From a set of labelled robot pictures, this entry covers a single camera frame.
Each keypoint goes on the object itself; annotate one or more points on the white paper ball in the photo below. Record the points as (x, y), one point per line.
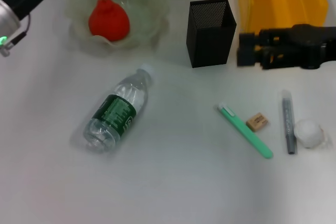
(307, 133)

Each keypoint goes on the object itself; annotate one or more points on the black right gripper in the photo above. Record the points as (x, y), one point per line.
(312, 45)

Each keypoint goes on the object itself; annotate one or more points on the grey pen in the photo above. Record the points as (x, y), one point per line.
(288, 124)

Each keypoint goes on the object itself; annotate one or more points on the black mesh pen holder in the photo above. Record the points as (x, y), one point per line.
(210, 40)

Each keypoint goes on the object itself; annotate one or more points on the orange fruit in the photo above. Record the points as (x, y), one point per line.
(109, 20)

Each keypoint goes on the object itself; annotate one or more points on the pale green glass fruit bowl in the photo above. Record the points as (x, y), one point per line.
(147, 11)

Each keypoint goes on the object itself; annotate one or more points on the clear green-label water bottle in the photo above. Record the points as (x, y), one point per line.
(118, 108)

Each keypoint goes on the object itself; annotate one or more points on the beige eraser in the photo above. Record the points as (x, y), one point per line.
(257, 122)

